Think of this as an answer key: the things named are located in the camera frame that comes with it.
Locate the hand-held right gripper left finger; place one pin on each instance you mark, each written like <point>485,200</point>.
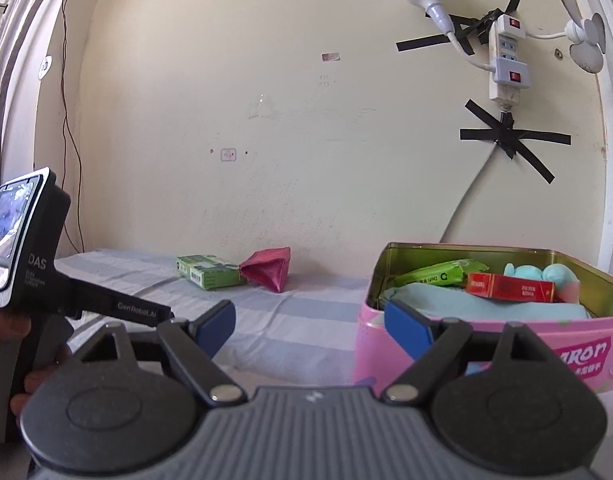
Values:
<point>217,321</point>

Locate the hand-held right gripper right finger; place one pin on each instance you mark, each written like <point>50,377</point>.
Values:
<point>405,325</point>

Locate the green snack packet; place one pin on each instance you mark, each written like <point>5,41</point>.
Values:
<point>436,274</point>

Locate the teal cloth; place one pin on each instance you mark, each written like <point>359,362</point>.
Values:
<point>486,308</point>

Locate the red cigarette box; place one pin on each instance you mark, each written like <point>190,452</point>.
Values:
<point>511,289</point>

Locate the pink biscuit tin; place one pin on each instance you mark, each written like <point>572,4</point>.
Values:
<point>586,355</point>

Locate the person's left hand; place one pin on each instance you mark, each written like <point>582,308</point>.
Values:
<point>9,326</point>

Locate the green box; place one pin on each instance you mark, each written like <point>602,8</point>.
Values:
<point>211,272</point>

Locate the red pouch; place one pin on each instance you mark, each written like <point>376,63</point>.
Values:
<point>269,270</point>

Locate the striped bed sheet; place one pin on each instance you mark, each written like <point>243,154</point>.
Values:
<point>296,320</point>

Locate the teal plush toy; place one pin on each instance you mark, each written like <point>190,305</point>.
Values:
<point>529,272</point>

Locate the black tape cross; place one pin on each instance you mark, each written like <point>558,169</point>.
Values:
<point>509,135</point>

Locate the black tape strips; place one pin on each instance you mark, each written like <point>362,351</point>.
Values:
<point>426,42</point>

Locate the white power strip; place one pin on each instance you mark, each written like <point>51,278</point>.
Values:
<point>506,35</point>

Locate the small white fan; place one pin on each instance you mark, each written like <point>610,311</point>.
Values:
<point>586,40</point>

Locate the pink square wall sticker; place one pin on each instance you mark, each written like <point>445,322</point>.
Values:
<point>228,154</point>

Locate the white door frame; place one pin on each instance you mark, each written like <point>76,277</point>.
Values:
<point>16,60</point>

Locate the white window frame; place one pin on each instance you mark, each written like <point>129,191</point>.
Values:
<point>611,160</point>

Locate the white switch adapter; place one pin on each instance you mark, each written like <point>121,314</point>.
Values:
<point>510,71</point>

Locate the pink rectangular wall sticker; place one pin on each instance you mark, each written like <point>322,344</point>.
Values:
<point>331,57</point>

